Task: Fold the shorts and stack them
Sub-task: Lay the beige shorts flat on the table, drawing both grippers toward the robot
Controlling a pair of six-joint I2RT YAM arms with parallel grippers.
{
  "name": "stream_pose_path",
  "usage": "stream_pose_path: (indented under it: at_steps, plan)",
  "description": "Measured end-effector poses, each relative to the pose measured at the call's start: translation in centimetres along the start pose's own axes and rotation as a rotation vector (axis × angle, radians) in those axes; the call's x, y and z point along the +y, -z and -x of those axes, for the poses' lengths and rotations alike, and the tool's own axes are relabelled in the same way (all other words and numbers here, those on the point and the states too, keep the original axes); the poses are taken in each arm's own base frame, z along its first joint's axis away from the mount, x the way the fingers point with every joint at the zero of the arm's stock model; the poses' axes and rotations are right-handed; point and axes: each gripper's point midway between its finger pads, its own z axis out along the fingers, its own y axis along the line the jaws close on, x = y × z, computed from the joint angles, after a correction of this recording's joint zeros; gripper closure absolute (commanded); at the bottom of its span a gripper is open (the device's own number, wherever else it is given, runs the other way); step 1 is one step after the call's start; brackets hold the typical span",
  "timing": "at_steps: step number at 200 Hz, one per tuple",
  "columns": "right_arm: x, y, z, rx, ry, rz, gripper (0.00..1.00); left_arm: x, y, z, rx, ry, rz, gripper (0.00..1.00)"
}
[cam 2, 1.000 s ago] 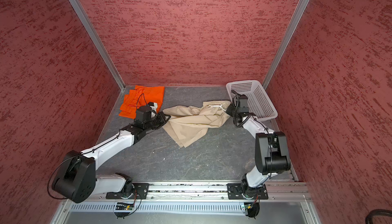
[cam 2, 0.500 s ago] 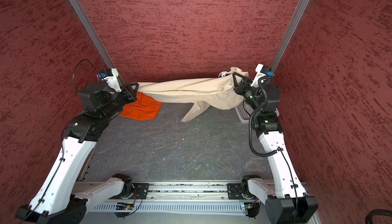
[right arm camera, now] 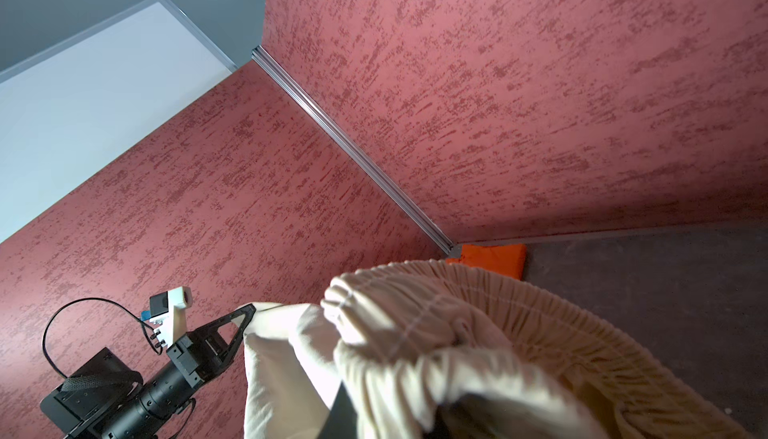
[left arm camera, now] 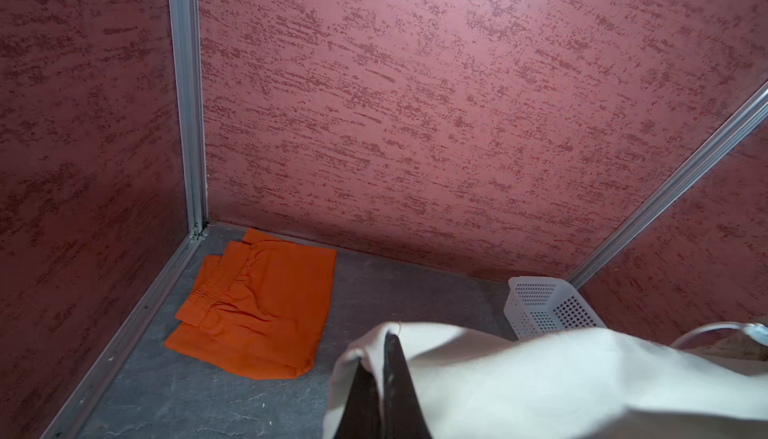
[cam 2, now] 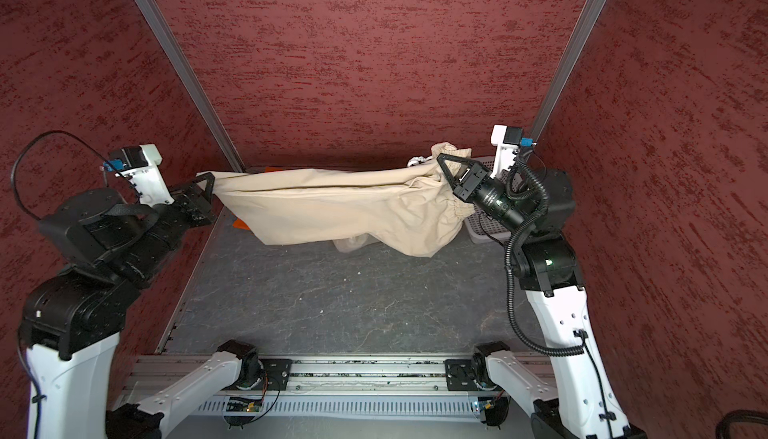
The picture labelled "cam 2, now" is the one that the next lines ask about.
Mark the white slotted cable duct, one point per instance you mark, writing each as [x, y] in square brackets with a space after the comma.
[449, 408]

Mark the controller board with wires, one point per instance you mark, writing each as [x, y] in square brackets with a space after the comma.
[492, 410]
[241, 411]

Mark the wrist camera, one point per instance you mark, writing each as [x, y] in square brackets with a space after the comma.
[140, 166]
[508, 141]

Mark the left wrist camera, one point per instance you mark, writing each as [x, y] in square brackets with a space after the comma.
[140, 166]

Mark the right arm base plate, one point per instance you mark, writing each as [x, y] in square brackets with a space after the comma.
[468, 375]

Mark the corner aluminium post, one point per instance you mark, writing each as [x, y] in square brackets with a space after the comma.
[581, 32]
[162, 32]

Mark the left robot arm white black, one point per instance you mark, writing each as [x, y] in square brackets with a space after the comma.
[71, 324]

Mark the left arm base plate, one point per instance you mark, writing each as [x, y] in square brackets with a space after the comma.
[276, 373]

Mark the orange shorts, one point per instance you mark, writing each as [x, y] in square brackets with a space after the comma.
[238, 223]

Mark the beige shorts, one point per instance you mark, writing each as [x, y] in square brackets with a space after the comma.
[412, 210]

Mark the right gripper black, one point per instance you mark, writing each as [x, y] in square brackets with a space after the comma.
[469, 187]

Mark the right controller board with wires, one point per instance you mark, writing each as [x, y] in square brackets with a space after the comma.
[492, 410]

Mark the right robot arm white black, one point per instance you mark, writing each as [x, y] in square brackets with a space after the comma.
[547, 305]

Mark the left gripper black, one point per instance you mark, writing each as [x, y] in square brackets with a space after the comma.
[205, 212]

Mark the white plastic laundry basket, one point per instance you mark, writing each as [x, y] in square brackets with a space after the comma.
[484, 229]

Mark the right corner aluminium post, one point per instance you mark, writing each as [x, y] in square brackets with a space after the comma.
[581, 32]

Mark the aluminium mounting rail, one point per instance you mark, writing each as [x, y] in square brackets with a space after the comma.
[418, 374]

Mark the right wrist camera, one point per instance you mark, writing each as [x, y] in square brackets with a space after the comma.
[508, 141]

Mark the left corner aluminium post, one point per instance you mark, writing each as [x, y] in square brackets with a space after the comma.
[162, 32]

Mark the left controller board with wires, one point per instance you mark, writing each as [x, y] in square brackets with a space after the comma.
[241, 411]

